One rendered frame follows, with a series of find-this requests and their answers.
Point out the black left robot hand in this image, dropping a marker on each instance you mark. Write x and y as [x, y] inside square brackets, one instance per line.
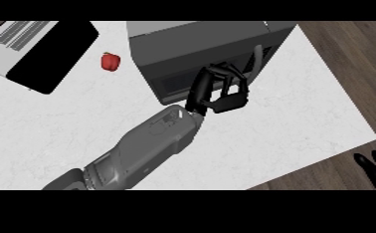
[205, 87]

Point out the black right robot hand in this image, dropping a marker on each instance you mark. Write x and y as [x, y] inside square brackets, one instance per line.
[364, 164]

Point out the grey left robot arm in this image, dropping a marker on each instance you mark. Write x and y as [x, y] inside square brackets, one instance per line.
[146, 147]

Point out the dark grey microwave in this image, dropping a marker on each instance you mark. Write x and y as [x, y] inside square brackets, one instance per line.
[195, 54]

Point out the red bell pepper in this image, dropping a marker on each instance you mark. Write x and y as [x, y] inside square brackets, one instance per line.
[111, 61]

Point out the black and grey stove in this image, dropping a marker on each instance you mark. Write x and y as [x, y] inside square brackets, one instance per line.
[38, 51]

